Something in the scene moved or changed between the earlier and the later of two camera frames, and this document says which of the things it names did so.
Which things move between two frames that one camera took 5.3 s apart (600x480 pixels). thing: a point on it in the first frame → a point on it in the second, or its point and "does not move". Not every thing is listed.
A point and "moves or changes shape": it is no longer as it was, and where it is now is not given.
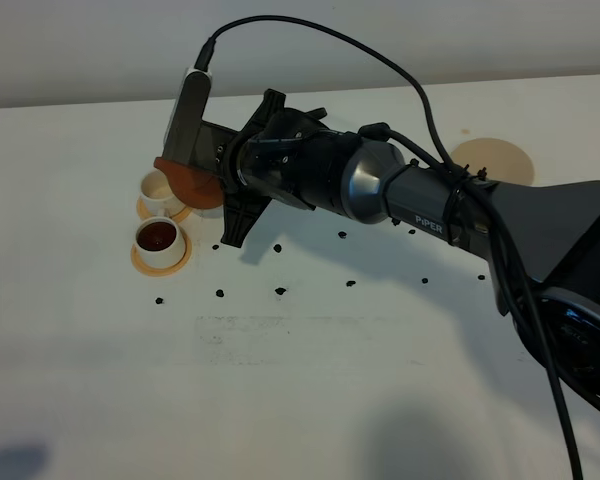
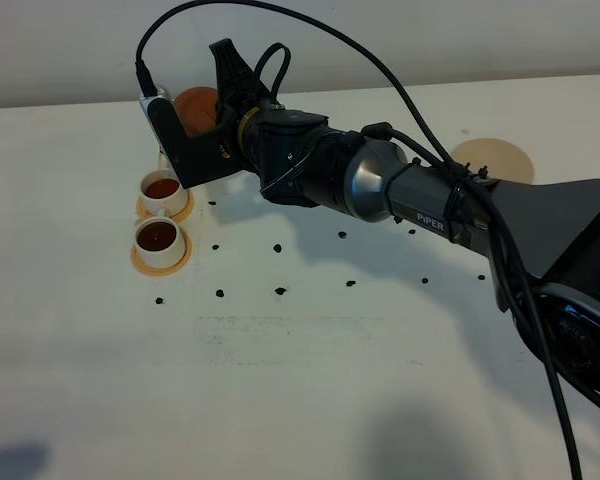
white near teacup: [160, 242] does not move
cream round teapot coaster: [502, 160] does not move
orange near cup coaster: [158, 271] does not move
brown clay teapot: [196, 189] moves or changes shape
